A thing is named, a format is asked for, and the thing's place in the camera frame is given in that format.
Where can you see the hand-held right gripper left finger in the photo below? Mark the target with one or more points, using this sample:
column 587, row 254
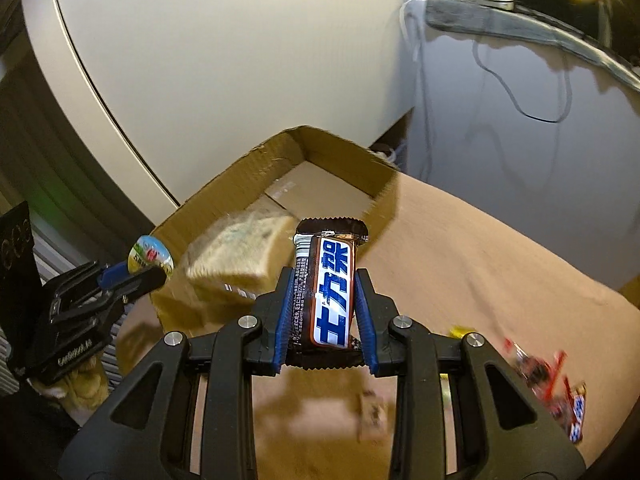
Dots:
column 285, row 310

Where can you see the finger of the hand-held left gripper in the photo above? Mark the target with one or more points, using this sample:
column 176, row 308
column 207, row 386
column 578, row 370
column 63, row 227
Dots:
column 112, row 274
column 145, row 282

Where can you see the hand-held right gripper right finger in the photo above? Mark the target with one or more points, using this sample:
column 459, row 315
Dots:
column 364, row 320

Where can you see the small jelly cup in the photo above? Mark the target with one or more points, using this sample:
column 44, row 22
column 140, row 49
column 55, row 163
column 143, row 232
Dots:
column 150, row 255

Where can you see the brown blue chocolate bar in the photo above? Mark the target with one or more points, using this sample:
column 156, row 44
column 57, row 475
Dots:
column 575, row 412
column 330, row 290

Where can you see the cardboard box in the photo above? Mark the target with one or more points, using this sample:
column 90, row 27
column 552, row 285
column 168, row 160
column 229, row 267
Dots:
column 330, row 195

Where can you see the bread in clear bag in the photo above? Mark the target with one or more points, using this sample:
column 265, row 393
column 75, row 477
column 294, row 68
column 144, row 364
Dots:
column 235, row 255

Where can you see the small beige snack packet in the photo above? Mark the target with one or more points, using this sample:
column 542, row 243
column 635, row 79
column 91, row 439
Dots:
column 372, row 415

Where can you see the small yellow candy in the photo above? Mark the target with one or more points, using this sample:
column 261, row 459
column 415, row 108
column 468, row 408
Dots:
column 463, row 331

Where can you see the dark candy with red wrapper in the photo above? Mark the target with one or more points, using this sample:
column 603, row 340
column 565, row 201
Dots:
column 537, row 372

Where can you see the white wardrobe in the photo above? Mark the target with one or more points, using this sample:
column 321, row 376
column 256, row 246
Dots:
column 225, row 60

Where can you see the grey stone windowsill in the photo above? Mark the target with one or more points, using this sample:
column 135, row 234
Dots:
column 525, row 25

